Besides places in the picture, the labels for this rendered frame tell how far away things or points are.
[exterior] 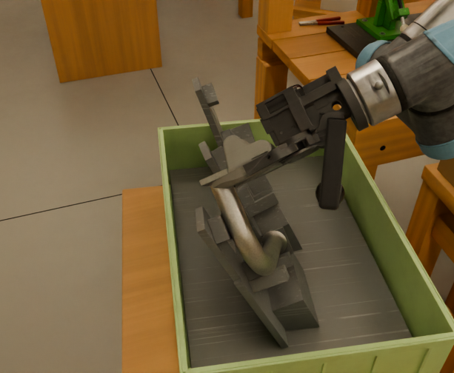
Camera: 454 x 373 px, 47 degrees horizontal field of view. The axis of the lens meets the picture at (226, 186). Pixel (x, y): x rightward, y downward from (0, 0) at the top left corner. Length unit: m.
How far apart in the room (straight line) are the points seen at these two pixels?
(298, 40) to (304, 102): 1.11
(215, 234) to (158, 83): 2.68
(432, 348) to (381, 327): 0.13
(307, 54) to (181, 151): 0.64
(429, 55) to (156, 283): 0.68
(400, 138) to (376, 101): 0.79
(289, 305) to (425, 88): 0.41
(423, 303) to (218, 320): 0.35
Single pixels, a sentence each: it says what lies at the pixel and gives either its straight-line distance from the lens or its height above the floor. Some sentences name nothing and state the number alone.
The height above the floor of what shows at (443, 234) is 0.72.
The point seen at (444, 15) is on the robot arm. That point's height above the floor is 1.32.
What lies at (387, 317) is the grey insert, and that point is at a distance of 0.98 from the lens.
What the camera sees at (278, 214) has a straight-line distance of 1.00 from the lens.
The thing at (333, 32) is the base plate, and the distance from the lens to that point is 1.81.
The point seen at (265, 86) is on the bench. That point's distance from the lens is 1.90.
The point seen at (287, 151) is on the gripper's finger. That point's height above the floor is 1.24.
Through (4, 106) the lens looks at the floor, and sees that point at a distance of 3.34.
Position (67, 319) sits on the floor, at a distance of 2.06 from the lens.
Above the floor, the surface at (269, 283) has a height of 1.00.
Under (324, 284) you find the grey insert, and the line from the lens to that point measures 1.00.
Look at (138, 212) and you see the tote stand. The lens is 1.22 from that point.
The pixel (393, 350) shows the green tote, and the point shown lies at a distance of 0.82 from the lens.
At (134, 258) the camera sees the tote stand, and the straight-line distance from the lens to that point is 1.12.
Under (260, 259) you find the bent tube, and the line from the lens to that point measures 0.71.
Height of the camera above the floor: 1.62
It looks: 41 degrees down
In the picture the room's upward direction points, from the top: straight up
